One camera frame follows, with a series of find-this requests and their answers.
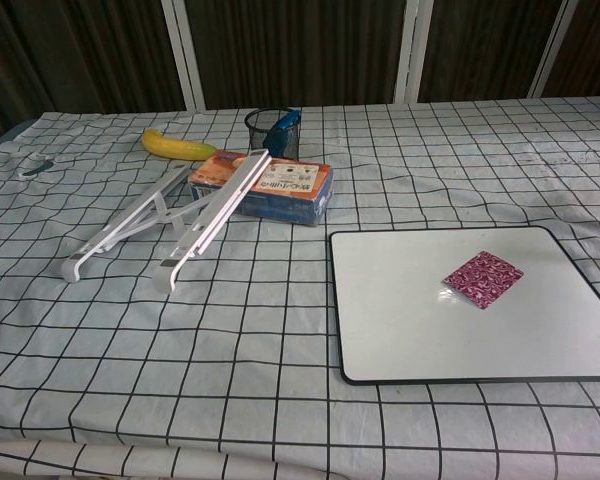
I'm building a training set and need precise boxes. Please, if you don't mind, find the yellow banana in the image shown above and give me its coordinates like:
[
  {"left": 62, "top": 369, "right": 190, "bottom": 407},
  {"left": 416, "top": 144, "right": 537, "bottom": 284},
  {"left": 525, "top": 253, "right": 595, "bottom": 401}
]
[{"left": 140, "top": 128, "right": 217, "bottom": 162}]

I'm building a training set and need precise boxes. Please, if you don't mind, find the blue tool in cup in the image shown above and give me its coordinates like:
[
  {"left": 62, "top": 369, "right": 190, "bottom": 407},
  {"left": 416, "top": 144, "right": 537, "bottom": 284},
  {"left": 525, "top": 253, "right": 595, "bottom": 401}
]
[{"left": 266, "top": 109, "right": 302, "bottom": 157}]

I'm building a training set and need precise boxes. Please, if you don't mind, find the white black-checked tablecloth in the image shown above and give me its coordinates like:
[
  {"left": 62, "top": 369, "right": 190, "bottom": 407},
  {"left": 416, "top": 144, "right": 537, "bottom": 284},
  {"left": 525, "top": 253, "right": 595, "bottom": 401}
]
[{"left": 0, "top": 95, "right": 600, "bottom": 480}]

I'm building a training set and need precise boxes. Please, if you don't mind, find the small white curled strip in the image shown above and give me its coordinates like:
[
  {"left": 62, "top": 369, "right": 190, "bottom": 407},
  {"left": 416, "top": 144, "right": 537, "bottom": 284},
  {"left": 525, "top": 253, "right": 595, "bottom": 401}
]
[{"left": 19, "top": 155, "right": 55, "bottom": 180}]

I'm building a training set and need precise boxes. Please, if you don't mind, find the orange and blue snack box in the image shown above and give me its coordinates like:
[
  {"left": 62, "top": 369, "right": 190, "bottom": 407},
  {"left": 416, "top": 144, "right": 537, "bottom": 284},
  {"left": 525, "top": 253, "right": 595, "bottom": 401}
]
[{"left": 187, "top": 149, "right": 334, "bottom": 228}]

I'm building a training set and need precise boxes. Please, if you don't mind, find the white folding laptop stand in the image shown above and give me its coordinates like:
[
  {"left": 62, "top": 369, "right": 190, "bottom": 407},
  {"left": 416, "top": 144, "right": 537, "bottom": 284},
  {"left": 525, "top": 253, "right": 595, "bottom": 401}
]
[{"left": 60, "top": 148, "right": 271, "bottom": 295}]

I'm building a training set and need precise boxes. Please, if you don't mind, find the dark brown curtain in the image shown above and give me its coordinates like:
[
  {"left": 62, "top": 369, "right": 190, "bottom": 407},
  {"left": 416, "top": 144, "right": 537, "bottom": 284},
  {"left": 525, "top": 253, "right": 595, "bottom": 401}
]
[{"left": 0, "top": 0, "right": 600, "bottom": 137}]

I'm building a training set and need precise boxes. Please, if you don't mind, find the white board with black rim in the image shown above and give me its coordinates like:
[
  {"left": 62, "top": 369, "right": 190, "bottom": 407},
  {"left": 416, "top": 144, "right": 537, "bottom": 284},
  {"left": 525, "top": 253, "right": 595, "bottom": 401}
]
[{"left": 329, "top": 225, "right": 600, "bottom": 386}]

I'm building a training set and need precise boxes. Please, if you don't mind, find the white frame post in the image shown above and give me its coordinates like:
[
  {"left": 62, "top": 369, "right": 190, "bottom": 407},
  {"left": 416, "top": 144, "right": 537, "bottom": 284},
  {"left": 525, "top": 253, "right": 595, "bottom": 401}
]
[
  {"left": 160, "top": 0, "right": 207, "bottom": 112},
  {"left": 393, "top": 0, "right": 435, "bottom": 105},
  {"left": 526, "top": 0, "right": 580, "bottom": 100}
]

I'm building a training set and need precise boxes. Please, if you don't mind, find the black mesh pen cup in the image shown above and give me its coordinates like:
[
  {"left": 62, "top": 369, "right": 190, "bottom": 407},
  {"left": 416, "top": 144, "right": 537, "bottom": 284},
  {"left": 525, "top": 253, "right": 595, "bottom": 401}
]
[{"left": 244, "top": 107, "right": 302, "bottom": 162}]

